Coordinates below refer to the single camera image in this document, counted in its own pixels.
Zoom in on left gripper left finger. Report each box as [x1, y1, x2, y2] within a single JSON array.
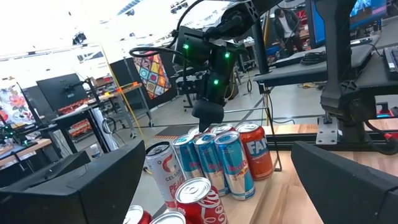
[[0, 139, 147, 224]]

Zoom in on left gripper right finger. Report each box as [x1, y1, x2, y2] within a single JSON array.
[[290, 141, 398, 224]]

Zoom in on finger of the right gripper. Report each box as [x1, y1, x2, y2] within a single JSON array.
[[198, 119, 215, 133]]

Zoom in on slim teal beverage can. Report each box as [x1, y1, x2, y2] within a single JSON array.
[[172, 133, 205, 181]]

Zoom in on blue silver Red Bull can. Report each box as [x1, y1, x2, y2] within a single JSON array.
[[193, 133, 231, 197], [214, 130, 256, 201]]

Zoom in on red can black Coca-Cola script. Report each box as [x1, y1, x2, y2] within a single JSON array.
[[149, 211, 187, 224], [123, 205, 153, 224]]

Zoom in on red soda can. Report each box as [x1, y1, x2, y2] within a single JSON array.
[[235, 121, 274, 181]]

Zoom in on white Celsius Peach Vibe can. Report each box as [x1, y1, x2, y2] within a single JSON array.
[[145, 141, 187, 212]]

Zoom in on red Star Wars Coca-Cola can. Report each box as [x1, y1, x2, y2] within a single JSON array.
[[175, 177, 229, 224]]

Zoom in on dark floor mat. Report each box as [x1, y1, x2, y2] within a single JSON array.
[[158, 124, 200, 138]]

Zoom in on orange black striped strip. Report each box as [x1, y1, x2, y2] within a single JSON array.
[[154, 134, 181, 141]]

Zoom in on small white bottle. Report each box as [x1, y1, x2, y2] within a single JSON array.
[[90, 143, 103, 159]]

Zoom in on colourful patterned cloth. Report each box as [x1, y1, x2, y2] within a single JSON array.
[[133, 52, 172, 100]]

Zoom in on person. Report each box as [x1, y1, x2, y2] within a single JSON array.
[[273, 7, 304, 58]]

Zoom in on black side table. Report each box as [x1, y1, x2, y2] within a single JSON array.
[[51, 105, 113, 154]]

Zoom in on gray cart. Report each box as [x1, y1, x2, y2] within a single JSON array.
[[253, 35, 380, 88]]

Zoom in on wooden workbench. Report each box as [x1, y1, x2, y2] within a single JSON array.
[[88, 82, 153, 127]]

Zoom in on large black screen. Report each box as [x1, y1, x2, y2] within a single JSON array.
[[36, 73, 90, 111]]

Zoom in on gray side desk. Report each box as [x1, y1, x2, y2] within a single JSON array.
[[357, 52, 398, 97]]

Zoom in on floral patterned cloth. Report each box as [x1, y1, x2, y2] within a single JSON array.
[[0, 83, 35, 125]]

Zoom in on blue-lit large monitor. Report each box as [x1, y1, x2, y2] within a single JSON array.
[[306, 0, 388, 47]]

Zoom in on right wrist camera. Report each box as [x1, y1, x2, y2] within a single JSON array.
[[173, 26, 213, 68]]

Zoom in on silver metal bracket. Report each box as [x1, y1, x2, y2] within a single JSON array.
[[316, 116, 340, 146]]

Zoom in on black aluminium rig frame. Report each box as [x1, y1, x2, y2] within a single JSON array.
[[267, 130, 398, 155]]

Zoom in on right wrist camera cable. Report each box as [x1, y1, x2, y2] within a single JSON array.
[[129, 0, 203, 60]]

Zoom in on yellow hanging cord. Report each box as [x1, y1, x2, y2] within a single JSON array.
[[101, 46, 146, 138]]

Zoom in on coiled black cable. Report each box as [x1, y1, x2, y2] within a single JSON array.
[[300, 51, 327, 66]]

